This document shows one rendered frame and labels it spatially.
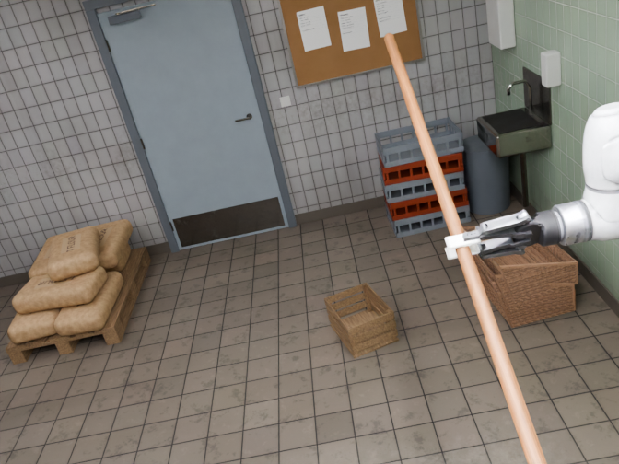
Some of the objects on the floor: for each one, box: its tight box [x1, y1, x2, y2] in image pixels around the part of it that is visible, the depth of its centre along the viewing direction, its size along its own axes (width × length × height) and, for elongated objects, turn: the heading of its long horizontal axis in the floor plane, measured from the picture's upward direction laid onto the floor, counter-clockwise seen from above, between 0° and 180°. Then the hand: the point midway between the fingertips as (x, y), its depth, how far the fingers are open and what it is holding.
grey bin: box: [462, 134, 510, 215], centre depth 494 cm, size 38×38×55 cm
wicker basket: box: [476, 265, 576, 328], centre depth 385 cm, size 49×56×28 cm
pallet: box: [6, 247, 151, 365], centre depth 494 cm, size 120×80×14 cm, turn 25°
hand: (461, 245), depth 134 cm, fingers closed on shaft, 3 cm apart
